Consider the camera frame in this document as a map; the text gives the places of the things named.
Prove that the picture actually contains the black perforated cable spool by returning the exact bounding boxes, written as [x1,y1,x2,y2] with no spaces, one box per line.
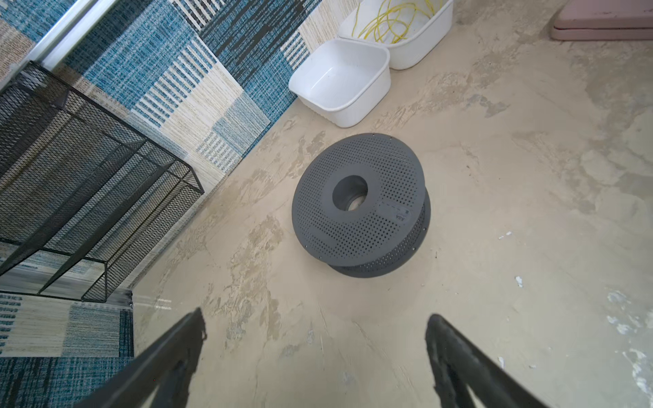
[292,133,431,278]

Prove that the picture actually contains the pink flat case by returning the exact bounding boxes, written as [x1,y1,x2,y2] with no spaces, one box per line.
[549,0,652,41]

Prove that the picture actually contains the yellow cable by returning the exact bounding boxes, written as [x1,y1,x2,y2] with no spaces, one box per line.
[350,0,445,45]

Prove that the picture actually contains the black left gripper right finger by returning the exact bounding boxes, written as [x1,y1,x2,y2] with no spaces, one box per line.
[425,314,545,407]

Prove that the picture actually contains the white plastic tub right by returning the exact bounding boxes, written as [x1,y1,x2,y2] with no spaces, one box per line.
[337,0,454,71]

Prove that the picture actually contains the black wire mesh shelf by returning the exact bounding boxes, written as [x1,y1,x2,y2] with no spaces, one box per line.
[1,63,204,303]

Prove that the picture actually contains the white plastic tub left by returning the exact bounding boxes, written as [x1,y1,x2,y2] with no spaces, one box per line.
[288,38,391,129]

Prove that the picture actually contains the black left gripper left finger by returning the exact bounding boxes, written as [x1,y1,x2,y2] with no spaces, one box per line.
[76,308,207,407]

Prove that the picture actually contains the white plastic tub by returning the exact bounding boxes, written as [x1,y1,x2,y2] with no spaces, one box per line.
[337,0,454,71]
[288,38,391,129]

